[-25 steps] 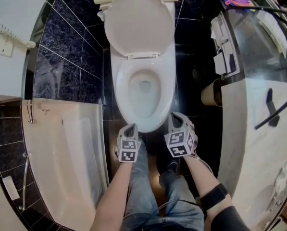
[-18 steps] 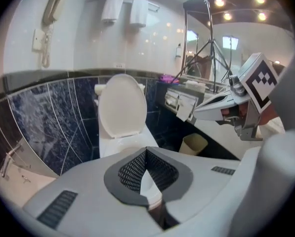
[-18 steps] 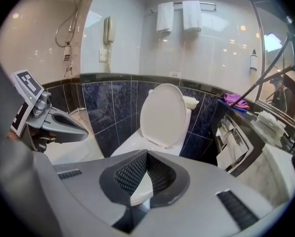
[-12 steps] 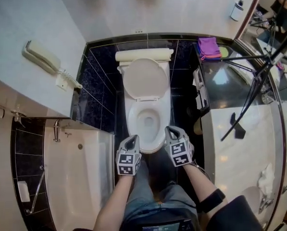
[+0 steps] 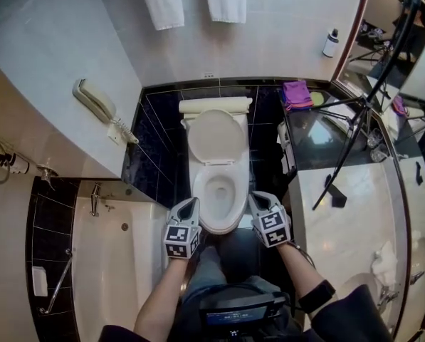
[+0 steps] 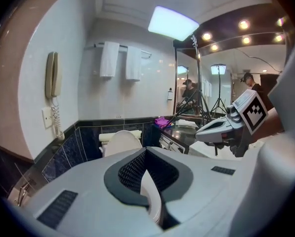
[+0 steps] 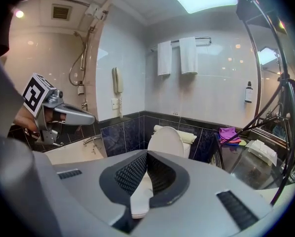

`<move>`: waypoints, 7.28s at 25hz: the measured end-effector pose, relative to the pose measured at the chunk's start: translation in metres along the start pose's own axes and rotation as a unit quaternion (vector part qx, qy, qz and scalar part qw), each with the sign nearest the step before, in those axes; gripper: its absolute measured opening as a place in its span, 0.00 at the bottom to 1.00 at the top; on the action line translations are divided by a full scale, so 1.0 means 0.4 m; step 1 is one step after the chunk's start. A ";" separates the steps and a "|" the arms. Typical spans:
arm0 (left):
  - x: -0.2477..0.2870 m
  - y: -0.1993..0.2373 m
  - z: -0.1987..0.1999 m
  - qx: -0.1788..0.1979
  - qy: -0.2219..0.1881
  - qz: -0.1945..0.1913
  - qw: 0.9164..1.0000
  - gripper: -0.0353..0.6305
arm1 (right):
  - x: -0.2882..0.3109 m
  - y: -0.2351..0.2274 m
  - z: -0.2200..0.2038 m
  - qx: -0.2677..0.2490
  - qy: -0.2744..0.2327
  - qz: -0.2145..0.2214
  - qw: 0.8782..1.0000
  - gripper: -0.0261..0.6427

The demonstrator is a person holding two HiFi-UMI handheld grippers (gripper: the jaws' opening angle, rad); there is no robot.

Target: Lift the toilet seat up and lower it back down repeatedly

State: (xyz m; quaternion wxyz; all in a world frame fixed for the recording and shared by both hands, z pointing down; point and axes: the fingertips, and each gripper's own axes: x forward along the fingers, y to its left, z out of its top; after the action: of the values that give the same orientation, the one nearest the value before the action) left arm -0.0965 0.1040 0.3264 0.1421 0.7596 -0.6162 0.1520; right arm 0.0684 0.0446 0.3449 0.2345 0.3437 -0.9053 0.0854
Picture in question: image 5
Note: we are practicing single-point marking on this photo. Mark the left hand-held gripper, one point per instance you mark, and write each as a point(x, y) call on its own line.
point(178, 241)

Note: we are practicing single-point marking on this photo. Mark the green soap dish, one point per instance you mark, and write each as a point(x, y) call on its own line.
point(318, 97)

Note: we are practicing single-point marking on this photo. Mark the clear drinking glass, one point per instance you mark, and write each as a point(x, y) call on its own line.
point(374, 137)
point(378, 153)

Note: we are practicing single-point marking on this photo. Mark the person's right forearm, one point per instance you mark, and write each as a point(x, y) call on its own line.
point(297, 265)

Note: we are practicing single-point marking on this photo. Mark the black chest screen device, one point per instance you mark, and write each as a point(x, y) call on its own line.
point(237, 308)

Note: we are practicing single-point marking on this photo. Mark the white toilet lid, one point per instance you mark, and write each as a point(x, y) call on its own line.
point(215, 137)

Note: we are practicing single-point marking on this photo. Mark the white soap dish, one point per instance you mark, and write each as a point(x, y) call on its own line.
point(40, 281)

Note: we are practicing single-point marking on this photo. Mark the small wall switch plate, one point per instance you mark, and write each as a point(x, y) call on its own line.
point(208, 74)

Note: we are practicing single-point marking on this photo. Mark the person's right black sleeve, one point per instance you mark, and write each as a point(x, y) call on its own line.
point(351, 319)

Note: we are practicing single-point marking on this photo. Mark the white bathtub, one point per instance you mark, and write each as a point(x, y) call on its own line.
point(109, 273)

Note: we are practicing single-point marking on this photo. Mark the white toiletry bottle holder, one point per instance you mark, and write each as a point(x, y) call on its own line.
point(18, 164)

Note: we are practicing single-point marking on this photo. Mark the black tripod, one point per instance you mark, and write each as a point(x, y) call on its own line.
point(393, 48)

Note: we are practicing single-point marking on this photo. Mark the person's black sleeve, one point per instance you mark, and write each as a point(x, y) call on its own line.
point(351, 319)
point(123, 335)

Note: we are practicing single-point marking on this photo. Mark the chrome tub faucet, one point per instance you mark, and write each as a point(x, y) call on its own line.
point(95, 201)

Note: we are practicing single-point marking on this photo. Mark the wood framed mirror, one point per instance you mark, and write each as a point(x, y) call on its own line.
point(422, 84)

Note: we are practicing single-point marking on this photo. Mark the blue cloth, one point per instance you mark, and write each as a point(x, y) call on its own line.
point(283, 102)

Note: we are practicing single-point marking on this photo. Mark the orange cloth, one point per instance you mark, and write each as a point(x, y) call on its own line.
point(304, 105)

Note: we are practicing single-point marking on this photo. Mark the person's left black sleeve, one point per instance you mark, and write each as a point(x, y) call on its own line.
point(123, 335)

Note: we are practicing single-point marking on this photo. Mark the chrome sink faucet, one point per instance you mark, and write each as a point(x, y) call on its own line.
point(388, 298)

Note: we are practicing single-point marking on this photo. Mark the chrome toilet paper holder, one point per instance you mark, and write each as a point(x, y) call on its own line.
point(287, 148)

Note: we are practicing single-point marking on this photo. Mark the white toilet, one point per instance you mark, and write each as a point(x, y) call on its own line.
point(242, 176)
point(199, 194)

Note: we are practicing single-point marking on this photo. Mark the beige wall telephone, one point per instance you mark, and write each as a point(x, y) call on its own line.
point(96, 102)

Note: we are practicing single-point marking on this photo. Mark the person's leg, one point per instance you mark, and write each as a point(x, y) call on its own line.
point(258, 283)
point(205, 273)

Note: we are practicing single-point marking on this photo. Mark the white sink basin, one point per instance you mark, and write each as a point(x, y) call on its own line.
point(358, 283)

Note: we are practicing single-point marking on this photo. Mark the person's left leg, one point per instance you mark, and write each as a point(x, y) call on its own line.
point(205, 273)

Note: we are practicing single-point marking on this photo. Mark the chrome tub overflow cover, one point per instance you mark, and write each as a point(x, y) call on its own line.
point(125, 226)

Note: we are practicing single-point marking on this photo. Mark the chrome shower valve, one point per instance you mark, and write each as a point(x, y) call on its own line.
point(47, 173)

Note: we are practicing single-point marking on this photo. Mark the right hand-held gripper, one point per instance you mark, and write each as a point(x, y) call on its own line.
point(274, 226)

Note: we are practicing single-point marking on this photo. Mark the white tissue box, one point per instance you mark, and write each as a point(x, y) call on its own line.
point(340, 110)

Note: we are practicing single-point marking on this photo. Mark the marble vanity counter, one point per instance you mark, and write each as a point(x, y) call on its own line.
point(340, 233)

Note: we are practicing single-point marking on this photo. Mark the white wall socket plate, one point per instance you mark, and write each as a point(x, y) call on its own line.
point(113, 135)

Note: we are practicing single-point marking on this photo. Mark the chrome grab bar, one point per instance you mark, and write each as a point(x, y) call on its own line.
point(57, 283)

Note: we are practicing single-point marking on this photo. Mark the purple cloth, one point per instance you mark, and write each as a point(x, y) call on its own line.
point(295, 91)

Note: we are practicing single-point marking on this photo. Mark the white washcloth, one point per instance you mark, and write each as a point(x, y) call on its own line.
point(384, 262)

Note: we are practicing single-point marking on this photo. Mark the white pump bottle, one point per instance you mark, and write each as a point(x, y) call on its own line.
point(329, 45)

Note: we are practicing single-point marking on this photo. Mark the person's left forearm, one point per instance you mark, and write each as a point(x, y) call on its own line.
point(158, 294)

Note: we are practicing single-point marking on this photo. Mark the person's right leg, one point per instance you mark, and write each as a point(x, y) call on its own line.
point(258, 283)

